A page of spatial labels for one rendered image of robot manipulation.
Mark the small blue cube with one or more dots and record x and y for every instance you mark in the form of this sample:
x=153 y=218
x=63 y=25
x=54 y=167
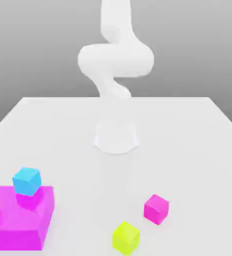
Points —
x=27 y=182

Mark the large magenta box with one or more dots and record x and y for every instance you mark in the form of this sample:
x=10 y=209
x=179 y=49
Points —
x=18 y=224

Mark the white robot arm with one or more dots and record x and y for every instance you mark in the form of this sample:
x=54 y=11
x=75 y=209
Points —
x=116 y=60

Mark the small magenta cube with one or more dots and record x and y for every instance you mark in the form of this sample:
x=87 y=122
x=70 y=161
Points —
x=29 y=201

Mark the small pink cube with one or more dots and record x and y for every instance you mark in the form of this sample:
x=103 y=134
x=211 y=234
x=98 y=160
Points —
x=156 y=210

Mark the small yellow-green cube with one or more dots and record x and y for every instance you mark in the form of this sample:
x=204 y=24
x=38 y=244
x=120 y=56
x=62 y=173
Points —
x=126 y=238

